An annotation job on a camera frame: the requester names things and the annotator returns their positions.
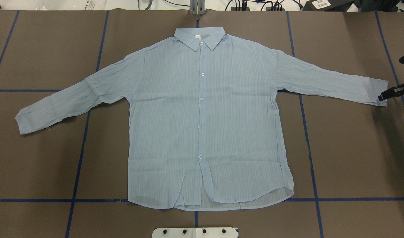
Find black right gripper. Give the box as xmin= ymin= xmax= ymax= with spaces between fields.
xmin=378 ymin=56 xmax=404 ymax=101

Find light blue button-up shirt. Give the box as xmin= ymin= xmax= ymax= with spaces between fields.
xmin=16 ymin=27 xmax=388 ymax=211

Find clear plastic bag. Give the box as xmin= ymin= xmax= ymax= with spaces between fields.
xmin=36 ymin=0 xmax=107 ymax=11

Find grey aluminium frame post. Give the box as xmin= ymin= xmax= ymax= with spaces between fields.
xmin=189 ymin=0 xmax=206 ymax=15

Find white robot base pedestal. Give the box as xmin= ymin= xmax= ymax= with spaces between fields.
xmin=152 ymin=227 xmax=239 ymax=238

